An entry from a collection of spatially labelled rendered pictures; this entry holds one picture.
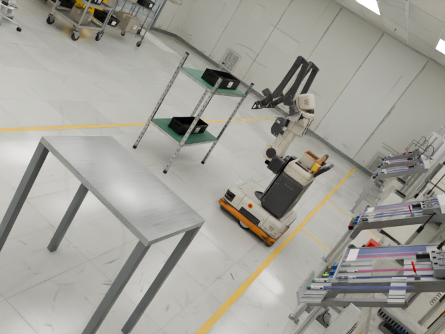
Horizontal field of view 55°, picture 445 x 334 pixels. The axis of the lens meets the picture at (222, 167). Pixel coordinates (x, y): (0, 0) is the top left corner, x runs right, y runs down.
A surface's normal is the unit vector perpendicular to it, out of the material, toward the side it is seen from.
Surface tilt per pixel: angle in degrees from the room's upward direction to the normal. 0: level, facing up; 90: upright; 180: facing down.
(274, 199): 90
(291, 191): 90
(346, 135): 90
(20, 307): 0
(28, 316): 0
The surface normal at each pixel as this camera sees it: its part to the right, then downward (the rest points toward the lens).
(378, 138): -0.39, 0.11
